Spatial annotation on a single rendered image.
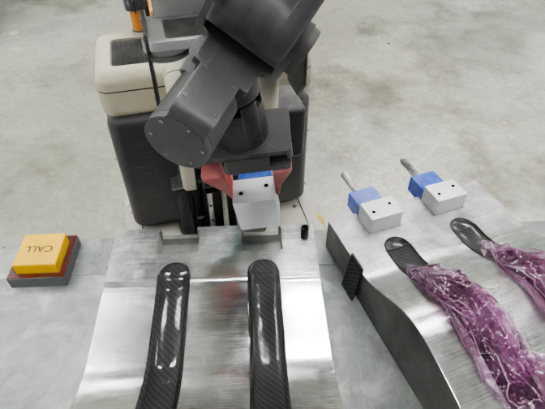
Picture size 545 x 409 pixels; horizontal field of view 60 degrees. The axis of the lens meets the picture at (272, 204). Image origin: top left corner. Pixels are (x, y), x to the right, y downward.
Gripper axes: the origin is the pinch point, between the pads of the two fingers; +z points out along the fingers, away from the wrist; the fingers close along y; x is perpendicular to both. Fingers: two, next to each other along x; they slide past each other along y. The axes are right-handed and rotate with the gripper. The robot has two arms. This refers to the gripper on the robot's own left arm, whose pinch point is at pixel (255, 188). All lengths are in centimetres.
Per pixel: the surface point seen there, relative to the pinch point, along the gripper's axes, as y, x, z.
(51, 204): -99, 87, 99
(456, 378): 19.1, -21.4, 8.1
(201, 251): -8.0, -3.7, 6.7
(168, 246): -13.3, -0.7, 9.2
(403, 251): 18.5, -2.0, 14.5
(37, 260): -32.0, -0.7, 9.4
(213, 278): -6.2, -8.0, 6.4
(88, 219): -81, 78, 100
